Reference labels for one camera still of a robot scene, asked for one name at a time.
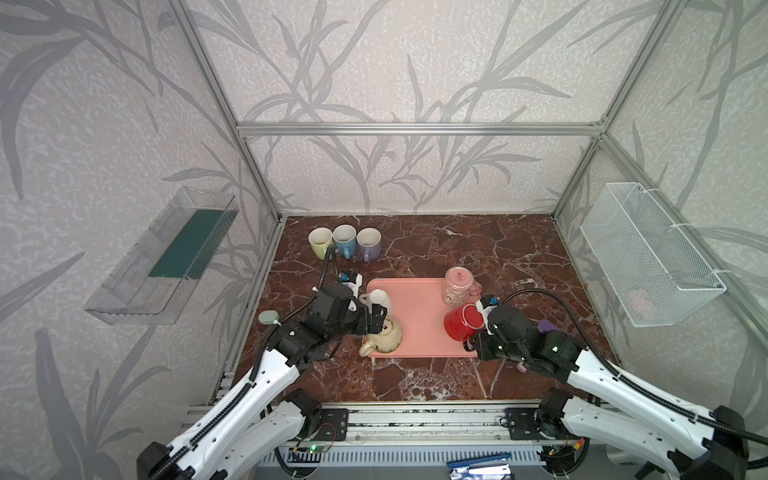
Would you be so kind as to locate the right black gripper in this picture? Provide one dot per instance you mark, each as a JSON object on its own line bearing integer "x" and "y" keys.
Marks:
{"x": 479, "y": 340}

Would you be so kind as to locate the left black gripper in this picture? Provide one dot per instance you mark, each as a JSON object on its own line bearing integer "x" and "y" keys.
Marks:
{"x": 363, "y": 328}

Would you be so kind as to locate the cream speckled squat mug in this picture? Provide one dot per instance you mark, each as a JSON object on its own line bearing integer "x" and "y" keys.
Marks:
{"x": 386, "y": 341}

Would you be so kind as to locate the red mug black handle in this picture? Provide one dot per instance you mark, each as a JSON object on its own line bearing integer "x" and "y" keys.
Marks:
{"x": 460, "y": 324}

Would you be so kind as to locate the lavender ceramic mug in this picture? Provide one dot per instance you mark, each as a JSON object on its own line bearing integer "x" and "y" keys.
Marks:
{"x": 369, "y": 244}

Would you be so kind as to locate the blue polka dot mug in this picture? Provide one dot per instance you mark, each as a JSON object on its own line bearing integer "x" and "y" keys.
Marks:
{"x": 345, "y": 240}

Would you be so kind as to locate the light green ceramic mug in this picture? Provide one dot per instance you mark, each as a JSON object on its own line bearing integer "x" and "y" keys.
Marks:
{"x": 320, "y": 240}

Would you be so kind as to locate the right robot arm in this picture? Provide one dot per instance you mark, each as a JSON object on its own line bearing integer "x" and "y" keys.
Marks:
{"x": 671, "y": 435}

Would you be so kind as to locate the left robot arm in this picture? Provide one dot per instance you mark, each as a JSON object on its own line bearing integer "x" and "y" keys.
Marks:
{"x": 260, "y": 412}

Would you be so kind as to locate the white ceramic mug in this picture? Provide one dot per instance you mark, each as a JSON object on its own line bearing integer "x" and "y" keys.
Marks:
{"x": 377, "y": 297}

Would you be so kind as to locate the pink ghost pattern mug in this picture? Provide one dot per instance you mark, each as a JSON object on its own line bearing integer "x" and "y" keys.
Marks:
{"x": 459, "y": 286}

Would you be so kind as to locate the pink plastic tray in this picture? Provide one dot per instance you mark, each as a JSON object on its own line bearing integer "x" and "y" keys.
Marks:
{"x": 419, "y": 309}

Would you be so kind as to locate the pale green soap-shaped object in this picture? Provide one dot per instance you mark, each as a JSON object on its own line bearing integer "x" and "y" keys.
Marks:
{"x": 269, "y": 317}

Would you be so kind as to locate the pink item in basket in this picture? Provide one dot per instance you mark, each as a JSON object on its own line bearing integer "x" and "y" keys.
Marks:
{"x": 640, "y": 301}

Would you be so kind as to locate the blue stapler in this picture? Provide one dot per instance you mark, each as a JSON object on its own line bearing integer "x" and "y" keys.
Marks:
{"x": 493, "y": 467}

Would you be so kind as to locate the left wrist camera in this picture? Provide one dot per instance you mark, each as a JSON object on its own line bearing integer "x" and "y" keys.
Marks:
{"x": 353, "y": 280}

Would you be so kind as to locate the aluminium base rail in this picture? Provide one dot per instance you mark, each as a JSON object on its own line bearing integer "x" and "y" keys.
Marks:
{"x": 402, "y": 434}

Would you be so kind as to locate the white wire mesh basket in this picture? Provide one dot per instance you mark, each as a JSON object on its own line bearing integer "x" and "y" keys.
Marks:
{"x": 639, "y": 246}

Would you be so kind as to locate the clear plastic wall bin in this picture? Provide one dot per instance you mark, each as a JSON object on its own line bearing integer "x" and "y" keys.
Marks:
{"x": 155, "y": 280}

